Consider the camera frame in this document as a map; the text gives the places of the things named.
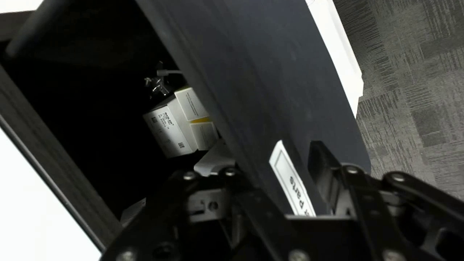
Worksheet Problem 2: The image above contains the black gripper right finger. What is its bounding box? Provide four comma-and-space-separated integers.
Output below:
308, 141, 464, 261

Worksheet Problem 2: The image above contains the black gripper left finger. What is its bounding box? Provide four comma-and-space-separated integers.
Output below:
100, 167, 290, 261

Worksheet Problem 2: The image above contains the black fabric storage box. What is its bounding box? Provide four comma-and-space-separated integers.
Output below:
135, 0, 370, 215

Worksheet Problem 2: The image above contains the white label on box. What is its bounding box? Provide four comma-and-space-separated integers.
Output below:
268, 141, 316, 216

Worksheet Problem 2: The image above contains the white product box inside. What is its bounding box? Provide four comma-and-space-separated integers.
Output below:
144, 87, 219, 158

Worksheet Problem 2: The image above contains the black cube cabinet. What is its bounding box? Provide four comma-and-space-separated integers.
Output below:
2, 0, 206, 247

